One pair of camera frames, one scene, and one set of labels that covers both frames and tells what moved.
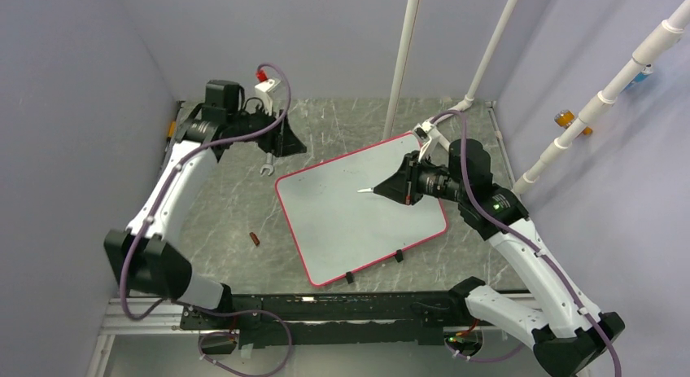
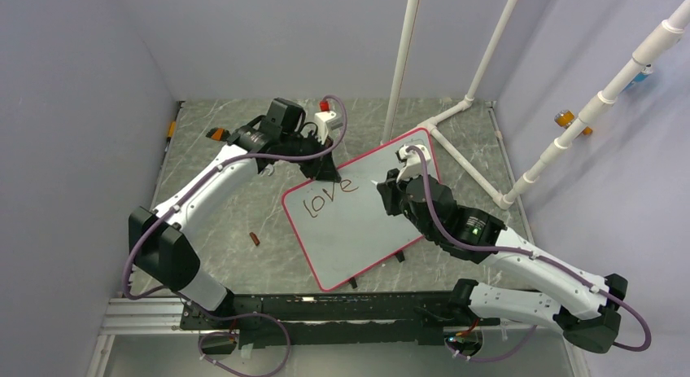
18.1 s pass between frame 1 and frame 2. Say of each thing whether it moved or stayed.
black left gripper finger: moved
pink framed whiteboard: stayed
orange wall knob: stayed
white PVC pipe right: stayed
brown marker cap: stayed
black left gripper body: moved
